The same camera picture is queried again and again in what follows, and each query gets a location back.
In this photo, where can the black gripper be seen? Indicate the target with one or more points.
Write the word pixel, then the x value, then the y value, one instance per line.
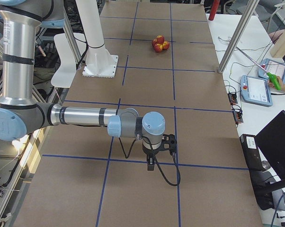
pixel 149 152

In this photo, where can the dark red apple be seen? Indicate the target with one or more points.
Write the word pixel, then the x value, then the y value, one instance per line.
pixel 160 39

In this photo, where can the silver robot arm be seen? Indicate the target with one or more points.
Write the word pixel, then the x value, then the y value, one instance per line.
pixel 22 108

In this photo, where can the person hand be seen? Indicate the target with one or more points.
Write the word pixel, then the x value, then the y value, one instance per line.
pixel 281 84

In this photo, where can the near orange circuit board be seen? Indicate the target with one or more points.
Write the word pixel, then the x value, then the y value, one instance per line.
pixel 237 114

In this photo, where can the orange circuit board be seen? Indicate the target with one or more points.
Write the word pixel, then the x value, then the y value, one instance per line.
pixel 232 96
pixel 237 114

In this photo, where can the black desktop computer box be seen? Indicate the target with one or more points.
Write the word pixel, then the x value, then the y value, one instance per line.
pixel 259 175

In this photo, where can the far orange circuit board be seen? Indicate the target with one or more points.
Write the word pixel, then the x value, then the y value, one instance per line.
pixel 232 96

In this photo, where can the red yellow apple front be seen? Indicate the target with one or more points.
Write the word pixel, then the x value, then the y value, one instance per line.
pixel 158 47

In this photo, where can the red yellow apple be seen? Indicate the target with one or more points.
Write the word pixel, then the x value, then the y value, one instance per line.
pixel 165 45
pixel 154 42
pixel 158 47

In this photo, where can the red yellow apple back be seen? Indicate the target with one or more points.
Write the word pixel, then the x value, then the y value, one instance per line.
pixel 165 45

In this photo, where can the red yellow apple left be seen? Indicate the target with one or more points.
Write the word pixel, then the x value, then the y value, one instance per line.
pixel 154 42

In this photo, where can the white chair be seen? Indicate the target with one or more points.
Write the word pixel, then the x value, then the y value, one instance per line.
pixel 67 70

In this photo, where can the near blue teach pendant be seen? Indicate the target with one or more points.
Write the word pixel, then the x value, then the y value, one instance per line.
pixel 255 90

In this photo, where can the blue teach pendant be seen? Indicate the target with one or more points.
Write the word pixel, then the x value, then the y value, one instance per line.
pixel 255 90
pixel 274 67

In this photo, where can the black monitor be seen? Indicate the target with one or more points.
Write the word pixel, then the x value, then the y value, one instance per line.
pixel 271 141

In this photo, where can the far blue teach pendant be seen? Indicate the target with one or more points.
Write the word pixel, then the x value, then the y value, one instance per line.
pixel 274 67

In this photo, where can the red cylinder bottle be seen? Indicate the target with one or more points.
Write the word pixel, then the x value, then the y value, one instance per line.
pixel 214 9

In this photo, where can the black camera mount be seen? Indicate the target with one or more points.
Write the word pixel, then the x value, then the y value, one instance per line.
pixel 169 143

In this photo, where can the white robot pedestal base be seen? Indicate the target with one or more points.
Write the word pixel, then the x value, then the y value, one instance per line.
pixel 99 61

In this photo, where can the green handled grabber stick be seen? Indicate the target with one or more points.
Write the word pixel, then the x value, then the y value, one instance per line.
pixel 272 77

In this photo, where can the aluminium frame post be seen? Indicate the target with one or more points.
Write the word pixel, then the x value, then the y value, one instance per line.
pixel 244 20

